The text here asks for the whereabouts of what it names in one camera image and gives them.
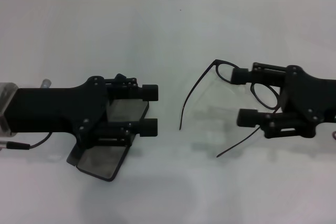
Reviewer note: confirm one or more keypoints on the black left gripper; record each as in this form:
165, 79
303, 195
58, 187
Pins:
52, 108

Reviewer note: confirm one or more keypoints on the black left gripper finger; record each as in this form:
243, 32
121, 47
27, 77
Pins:
148, 127
151, 93

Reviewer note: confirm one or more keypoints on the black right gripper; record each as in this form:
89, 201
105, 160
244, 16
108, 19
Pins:
309, 98

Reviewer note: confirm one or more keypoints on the black oval-lens glasses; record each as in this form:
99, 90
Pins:
217, 62

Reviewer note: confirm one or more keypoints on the black hard glasses case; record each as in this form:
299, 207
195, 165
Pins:
102, 163

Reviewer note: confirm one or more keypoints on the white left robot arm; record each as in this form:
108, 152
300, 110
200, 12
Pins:
6, 111

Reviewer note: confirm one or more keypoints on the silver wrist connector stub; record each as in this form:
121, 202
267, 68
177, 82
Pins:
46, 83

